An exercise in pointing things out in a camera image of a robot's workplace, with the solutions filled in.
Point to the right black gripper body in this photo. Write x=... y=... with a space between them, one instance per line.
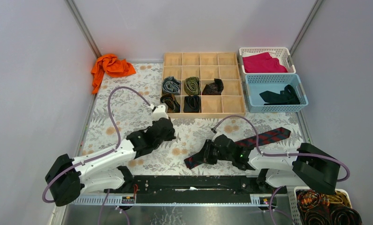
x=212 y=153

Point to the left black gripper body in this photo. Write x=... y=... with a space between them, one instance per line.
x=161 y=129

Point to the red navy striped tie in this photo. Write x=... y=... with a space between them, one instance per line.
x=265 y=138

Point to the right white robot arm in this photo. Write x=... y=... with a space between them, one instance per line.
x=308 y=165

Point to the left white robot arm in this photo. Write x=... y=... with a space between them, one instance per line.
x=68 y=178

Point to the white basket of ties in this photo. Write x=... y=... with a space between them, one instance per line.
x=293 y=202

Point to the floral table mat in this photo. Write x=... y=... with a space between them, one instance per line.
x=121 y=108

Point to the brown black rolled tie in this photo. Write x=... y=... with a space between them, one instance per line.
x=171 y=102

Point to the dark brown patterned rolled tie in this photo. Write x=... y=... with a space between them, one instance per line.
x=214 y=88

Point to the grey blue rolled tie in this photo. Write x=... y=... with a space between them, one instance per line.
x=170 y=85

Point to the wooden compartment tray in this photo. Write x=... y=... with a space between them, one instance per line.
x=207 y=66

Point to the olive green rolled tie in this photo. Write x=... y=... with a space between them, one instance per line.
x=192 y=86

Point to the blue plastic basket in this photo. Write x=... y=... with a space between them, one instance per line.
x=258 y=83

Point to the dark green tie in basket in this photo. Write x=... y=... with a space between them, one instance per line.
x=288 y=96

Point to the orange cloth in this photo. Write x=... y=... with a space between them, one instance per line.
x=109 y=64

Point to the magenta cloth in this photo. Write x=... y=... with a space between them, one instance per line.
x=263 y=63

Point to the white plastic basket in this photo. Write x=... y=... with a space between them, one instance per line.
x=281 y=53

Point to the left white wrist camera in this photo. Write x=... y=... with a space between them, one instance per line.
x=159 y=111

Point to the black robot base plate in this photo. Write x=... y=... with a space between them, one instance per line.
x=152 y=185

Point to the perforated metal cable rail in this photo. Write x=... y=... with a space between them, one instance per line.
x=185 y=199

